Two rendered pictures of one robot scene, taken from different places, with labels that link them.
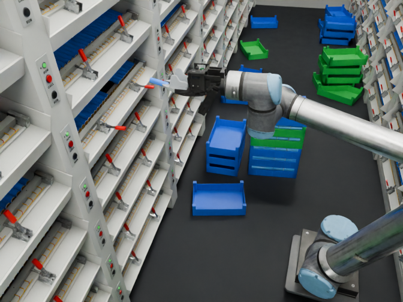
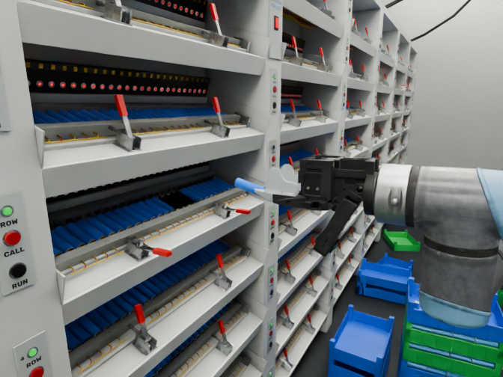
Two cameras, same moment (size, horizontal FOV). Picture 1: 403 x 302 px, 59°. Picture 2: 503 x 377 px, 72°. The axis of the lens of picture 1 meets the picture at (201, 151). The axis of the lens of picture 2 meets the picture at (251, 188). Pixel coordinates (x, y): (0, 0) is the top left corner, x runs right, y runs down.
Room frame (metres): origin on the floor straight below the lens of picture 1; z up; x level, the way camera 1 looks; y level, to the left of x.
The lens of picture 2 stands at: (0.45, -0.03, 1.16)
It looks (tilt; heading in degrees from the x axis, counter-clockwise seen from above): 14 degrees down; 15
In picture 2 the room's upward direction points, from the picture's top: straight up
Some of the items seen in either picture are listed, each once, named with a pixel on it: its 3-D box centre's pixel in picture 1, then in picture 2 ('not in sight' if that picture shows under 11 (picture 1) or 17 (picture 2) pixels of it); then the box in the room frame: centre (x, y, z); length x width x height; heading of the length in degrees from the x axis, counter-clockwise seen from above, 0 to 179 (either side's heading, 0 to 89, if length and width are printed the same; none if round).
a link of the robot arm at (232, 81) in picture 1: (233, 85); (391, 194); (0.98, -0.11, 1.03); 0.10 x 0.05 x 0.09; 163
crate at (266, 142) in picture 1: (276, 132); (446, 344); (1.71, -0.46, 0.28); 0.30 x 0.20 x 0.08; 81
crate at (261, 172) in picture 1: (271, 161); not in sight; (1.71, -0.46, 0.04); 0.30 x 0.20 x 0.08; 81
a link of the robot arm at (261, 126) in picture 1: (262, 117); (458, 276); (0.96, -0.20, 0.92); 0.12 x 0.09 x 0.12; 146
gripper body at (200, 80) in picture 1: (207, 81); (338, 185); (1.01, -0.03, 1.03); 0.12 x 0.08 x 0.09; 73
